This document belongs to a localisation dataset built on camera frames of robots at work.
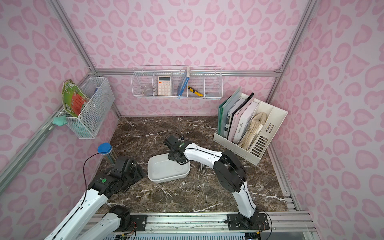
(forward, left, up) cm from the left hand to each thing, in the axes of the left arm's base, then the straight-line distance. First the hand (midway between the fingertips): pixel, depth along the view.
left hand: (140, 172), depth 78 cm
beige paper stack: (+21, -61, +4) cm, 65 cm away
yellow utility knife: (+48, -29, +15) cm, 58 cm away
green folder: (+28, -44, +18) cm, 55 cm away
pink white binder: (+23, -50, +14) cm, 56 cm away
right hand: (+12, -15, -5) cm, 19 cm away
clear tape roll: (+47, +1, +16) cm, 49 cm away
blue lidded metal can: (+10, +18, +7) cm, 22 cm away
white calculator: (+49, -9, +19) cm, 53 cm away
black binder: (+25, -48, +14) cm, 56 cm away
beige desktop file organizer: (+28, -76, +10) cm, 81 cm away
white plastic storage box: (+7, -8, -12) cm, 16 cm away
